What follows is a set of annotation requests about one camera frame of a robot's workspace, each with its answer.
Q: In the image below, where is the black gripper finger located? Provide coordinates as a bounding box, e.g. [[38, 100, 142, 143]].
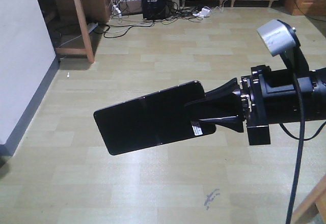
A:
[[205, 78, 240, 101], [191, 116, 244, 133]]

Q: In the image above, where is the black smartphone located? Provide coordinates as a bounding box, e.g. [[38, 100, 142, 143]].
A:
[[93, 81, 216, 155]]

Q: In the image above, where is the white power strip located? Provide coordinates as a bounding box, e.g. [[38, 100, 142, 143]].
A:
[[192, 6, 211, 19]]

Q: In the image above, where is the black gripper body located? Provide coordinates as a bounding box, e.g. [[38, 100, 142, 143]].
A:
[[241, 65, 301, 145]]

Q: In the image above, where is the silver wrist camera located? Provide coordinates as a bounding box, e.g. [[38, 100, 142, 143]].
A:
[[257, 19, 300, 57]]

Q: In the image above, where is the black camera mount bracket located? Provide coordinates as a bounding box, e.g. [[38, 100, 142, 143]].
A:
[[277, 19, 309, 77]]

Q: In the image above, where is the black camera cable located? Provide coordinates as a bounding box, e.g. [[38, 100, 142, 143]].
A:
[[279, 71, 326, 224]]

